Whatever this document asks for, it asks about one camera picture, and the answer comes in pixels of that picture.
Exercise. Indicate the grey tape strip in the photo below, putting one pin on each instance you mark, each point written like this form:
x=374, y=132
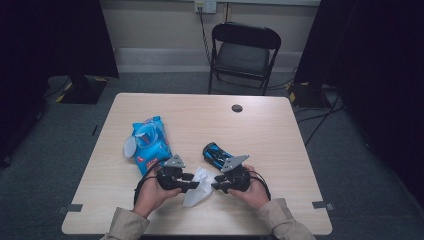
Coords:
x=73, y=208
x=321, y=205

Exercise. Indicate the white wall socket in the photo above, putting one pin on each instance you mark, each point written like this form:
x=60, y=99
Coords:
x=205, y=6

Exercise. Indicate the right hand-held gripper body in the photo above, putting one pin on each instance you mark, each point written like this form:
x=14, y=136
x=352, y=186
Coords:
x=238, y=178

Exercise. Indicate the white wet wipe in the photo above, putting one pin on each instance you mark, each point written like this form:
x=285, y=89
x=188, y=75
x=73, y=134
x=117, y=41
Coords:
x=196, y=198

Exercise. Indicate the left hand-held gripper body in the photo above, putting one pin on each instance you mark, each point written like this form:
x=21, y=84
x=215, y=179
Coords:
x=171, y=178

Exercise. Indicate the black stand base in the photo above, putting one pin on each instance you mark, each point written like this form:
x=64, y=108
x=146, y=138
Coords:
x=306, y=96
x=83, y=91

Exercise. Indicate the person's left hand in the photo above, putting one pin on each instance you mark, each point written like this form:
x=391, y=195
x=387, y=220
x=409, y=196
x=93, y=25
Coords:
x=150, y=196

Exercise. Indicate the black curtain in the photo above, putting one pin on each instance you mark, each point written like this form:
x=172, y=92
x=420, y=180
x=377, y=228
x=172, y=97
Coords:
x=376, y=66
x=50, y=36

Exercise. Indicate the person's right hand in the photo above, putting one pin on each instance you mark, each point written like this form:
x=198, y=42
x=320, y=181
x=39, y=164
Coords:
x=256, y=195

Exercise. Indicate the black folding chair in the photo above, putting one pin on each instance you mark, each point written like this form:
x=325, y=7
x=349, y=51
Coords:
x=243, y=56

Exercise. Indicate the blue wet wipes pack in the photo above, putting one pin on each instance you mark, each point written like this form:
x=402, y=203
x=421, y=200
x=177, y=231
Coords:
x=151, y=146

